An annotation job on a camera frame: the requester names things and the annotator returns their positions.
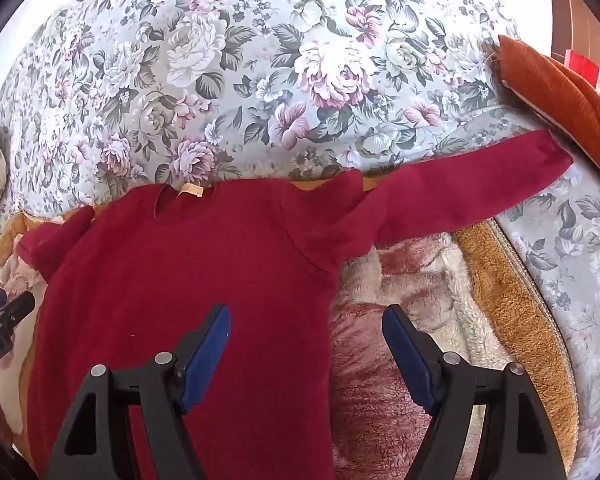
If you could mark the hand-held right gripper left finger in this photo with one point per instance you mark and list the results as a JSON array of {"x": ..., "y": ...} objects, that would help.
[{"x": 207, "y": 355}]

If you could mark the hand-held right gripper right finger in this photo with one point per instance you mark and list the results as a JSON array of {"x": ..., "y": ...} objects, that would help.
[{"x": 405, "y": 355}]

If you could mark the dark red sweater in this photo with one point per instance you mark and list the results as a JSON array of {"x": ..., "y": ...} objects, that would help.
[{"x": 180, "y": 260}]

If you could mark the rose fleece blanket orange border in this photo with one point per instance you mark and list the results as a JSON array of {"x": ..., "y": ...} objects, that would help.
[{"x": 405, "y": 280}]

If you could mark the floral bed sheet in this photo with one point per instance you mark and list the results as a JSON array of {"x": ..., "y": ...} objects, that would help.
[{"x": 565, "y": 265}]

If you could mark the floral duvet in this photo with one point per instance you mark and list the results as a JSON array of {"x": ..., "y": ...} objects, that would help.
[{"x": 260, "y": 75}]

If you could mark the orange velvet cushion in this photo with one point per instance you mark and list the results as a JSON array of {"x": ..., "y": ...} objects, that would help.
[{"x": 555, "y": 90}]

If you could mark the red paper item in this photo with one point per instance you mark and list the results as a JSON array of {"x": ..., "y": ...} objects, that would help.
[{"x": 587, "y": 72}]

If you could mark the brown wooden furniture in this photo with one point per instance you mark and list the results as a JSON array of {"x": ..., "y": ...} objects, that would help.
[{"x": 575, "y": 10}]

